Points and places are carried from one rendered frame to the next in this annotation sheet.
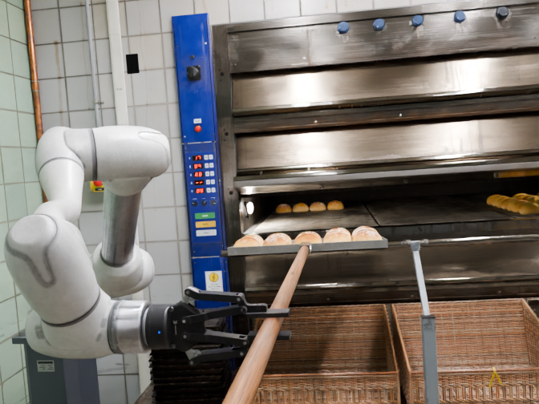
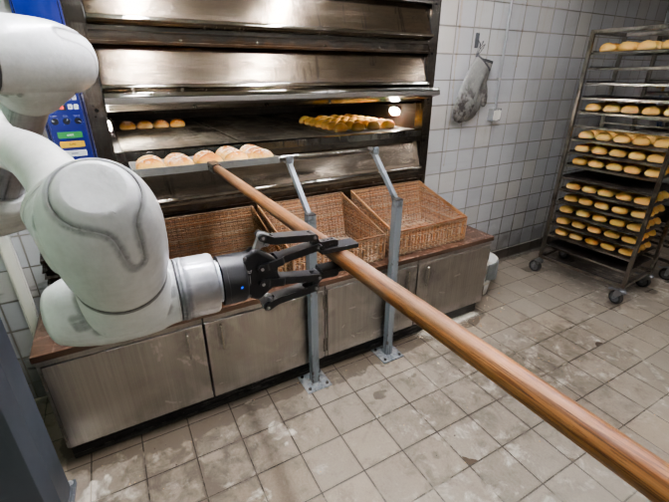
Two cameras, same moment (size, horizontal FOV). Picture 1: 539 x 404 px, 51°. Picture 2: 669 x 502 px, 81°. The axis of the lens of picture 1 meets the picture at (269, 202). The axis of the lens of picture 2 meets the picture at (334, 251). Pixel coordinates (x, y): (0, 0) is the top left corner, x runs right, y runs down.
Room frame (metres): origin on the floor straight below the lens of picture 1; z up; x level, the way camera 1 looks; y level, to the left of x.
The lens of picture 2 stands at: (0.42, 0.37, 1.51)
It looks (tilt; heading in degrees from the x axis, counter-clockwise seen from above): 24 degrees down; 325
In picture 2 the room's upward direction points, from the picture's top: straight up
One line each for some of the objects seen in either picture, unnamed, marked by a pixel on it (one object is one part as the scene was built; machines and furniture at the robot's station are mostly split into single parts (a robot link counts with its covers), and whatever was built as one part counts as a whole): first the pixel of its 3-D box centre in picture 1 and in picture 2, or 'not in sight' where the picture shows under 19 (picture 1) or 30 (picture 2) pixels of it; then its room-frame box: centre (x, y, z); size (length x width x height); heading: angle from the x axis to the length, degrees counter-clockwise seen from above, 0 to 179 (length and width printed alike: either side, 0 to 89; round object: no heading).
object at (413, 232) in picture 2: not in sight; (406, 214); (2.04, -1.34, 0.72); 0.56 x 0.49 x 0.28; 83
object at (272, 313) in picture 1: (268, 313); (336, 246); (0.91, 0.01, 1.25); 0.07 x 0.03 x 0.01; 83
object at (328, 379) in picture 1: (322, 355); (215, 252); (2.18, -0.17, 0.72); 0.56 x 0.49 x 0.28; 83
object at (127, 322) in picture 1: (135, 326); (198, 285); (0.94, 0.24, 1.23); 0.09 x 0.06 x 0.09; 173
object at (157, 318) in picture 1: (177, 325); (248, 274); (0.93, 0.17, 1.23); 0.09 x 0.07 x 0.08; 83
